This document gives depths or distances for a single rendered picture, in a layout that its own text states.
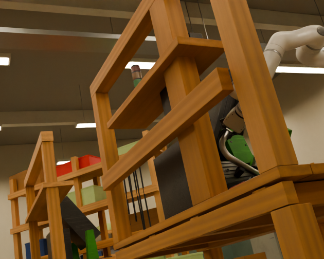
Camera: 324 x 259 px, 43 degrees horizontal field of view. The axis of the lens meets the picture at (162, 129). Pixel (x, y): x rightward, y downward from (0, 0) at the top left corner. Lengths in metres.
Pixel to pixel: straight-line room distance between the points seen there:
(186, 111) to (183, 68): 0.24
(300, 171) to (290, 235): 0.20
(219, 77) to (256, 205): 0.44
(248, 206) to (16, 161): 10.09
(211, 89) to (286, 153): 0.35
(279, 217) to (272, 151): 0.20
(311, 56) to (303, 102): 7.59
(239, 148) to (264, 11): 5.70
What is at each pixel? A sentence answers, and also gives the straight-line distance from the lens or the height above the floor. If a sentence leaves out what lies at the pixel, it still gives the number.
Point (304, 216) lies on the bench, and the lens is 1.31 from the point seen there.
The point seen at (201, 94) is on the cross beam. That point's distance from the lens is 1.53.
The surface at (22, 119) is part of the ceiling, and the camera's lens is 9.42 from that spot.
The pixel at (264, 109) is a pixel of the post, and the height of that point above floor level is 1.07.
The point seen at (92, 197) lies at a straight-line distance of 5.20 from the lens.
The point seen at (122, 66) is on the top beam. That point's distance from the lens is 2.51.
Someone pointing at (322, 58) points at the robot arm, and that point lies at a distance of 2.18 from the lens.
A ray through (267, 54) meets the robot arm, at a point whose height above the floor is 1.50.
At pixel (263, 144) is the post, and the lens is 1.34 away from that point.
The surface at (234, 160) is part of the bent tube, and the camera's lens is 1.95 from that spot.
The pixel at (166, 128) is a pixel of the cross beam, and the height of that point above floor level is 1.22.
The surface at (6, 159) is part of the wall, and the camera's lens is 11.28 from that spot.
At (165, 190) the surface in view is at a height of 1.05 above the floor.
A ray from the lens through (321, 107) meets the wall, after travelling 9.38.
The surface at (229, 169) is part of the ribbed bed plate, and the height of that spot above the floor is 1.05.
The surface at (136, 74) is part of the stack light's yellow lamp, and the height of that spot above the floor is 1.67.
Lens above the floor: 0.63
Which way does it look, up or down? 20 degrees up
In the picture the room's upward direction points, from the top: 12 degrees counter-clockwise
